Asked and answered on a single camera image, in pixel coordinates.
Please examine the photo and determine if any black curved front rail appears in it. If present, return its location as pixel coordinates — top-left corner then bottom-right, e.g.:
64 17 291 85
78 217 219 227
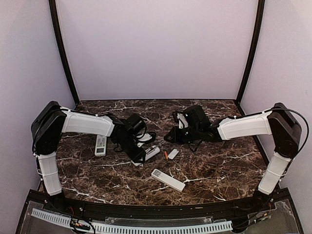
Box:
26 190 291 220

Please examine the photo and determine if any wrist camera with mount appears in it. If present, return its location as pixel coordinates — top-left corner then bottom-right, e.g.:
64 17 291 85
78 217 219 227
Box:
125 113 156 147
173 105 211 129

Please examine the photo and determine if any black frame post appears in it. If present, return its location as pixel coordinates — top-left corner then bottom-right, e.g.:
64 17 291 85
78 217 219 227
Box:
48 0 80 106
235 0 265 106

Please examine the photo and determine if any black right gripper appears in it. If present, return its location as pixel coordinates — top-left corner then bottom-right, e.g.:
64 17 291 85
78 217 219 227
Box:
164 125 201 145

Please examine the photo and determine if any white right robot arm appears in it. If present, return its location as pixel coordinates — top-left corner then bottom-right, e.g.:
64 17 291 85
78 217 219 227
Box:
164 103 303 212

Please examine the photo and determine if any white remote with green buttons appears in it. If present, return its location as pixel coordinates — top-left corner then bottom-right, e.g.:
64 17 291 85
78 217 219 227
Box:
95 135 107 156

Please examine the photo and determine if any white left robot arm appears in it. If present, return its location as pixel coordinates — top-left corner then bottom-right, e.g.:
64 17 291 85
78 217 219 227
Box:
31 101 146 213

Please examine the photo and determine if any white battery cover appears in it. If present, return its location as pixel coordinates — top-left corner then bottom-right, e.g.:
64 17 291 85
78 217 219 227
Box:
168 149 179 160

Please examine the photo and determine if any white slotted cable duct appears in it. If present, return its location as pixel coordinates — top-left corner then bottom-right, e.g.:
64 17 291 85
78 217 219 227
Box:
31 208 233 234

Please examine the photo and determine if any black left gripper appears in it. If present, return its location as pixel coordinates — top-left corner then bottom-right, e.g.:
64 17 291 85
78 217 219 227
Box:
117 136 147 163

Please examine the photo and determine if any black right rear frame post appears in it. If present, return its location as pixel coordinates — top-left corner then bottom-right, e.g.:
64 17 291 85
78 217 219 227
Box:
235 0 265 106

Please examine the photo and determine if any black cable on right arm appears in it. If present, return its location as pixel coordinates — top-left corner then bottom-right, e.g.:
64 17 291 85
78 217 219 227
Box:
270 108 310 159

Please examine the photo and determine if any black left rear frame post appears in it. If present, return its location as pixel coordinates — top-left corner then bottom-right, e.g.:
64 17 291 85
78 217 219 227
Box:
48 0 80 106

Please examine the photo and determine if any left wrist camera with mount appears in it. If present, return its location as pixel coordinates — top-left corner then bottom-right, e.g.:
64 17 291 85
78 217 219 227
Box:
125 113 156 147

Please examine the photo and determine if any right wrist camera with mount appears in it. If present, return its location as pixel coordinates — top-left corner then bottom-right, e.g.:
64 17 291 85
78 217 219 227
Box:
173 105 211 129

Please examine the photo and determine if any white remote with QR label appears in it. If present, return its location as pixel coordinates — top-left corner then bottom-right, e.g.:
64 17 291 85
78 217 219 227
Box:
151 169 185 192

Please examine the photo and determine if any white remote with battery compartment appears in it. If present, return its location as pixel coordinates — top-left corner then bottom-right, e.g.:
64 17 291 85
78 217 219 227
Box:
132 145 160 166

